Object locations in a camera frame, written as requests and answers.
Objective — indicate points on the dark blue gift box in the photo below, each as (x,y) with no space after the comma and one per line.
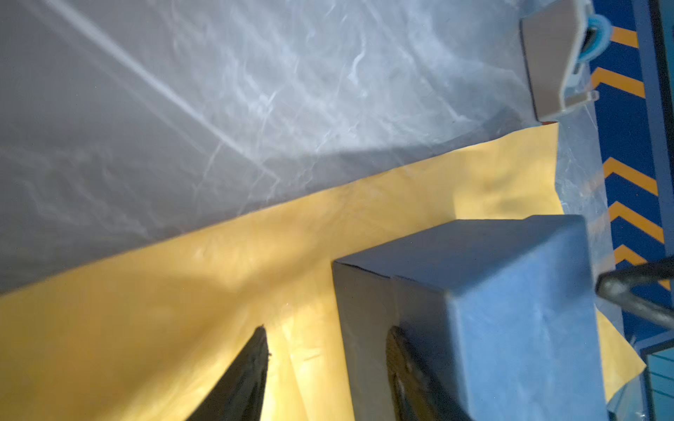
(500,312)

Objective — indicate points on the white tape dispenser blue roll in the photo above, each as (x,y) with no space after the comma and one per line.
(559,41)

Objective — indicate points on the yellow wrapping paper sheet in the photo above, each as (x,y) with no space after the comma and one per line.
(146,335)

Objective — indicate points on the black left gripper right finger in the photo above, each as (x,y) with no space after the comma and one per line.
(416,392)

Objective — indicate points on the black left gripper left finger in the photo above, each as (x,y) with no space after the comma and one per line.
(239,393)

